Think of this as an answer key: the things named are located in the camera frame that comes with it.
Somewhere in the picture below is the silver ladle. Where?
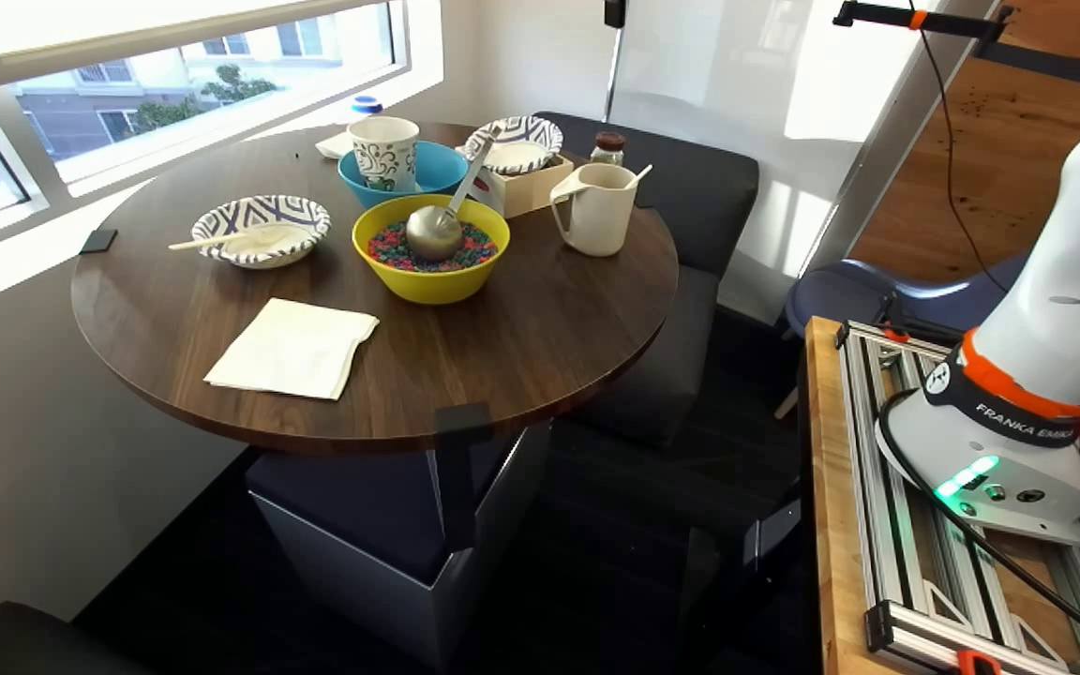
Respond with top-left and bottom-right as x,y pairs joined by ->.
402,137 -> 501,264

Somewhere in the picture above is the colourful cereal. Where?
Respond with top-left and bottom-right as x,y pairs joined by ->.
366,221 -> 503,277

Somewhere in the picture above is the yellow bowl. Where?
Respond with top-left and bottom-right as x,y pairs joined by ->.
351,190 -> 514,312

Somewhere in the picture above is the black patterned white bowl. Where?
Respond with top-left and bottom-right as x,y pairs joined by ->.
188,190 -> 339,277
461,112 -> 572,181

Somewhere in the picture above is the blue bowl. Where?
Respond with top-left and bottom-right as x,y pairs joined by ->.
336,137 -> 477,215

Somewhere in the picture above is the white ceramic pitcher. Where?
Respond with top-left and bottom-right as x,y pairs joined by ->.
547,162 -> 661,264

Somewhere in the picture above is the grey fabric sofa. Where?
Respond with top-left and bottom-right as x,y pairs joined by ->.
536,112 -> 817,529

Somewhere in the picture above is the white paper napkin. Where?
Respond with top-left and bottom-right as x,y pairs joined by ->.
204,296 -> 382,406

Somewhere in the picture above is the white spoon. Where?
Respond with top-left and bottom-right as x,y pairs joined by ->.
166,221 -> 319,257

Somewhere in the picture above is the dark blue chair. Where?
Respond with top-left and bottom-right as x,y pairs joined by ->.
786,256 -> 1024,344

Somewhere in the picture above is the wooden robot platform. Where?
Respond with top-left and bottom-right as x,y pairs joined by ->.
801,312 -> 1080,675

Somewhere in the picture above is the grey table edge tab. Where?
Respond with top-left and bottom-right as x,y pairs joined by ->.
81,225 -> 126,257

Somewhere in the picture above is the black boom with orange clamps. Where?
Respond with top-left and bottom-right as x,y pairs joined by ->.
828,0 -> 1080,101

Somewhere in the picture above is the dark fabric bench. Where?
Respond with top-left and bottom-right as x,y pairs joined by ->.
0,597 -> 151,675

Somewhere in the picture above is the white window frame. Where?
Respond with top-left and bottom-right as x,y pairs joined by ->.
0,0 -> 414,256

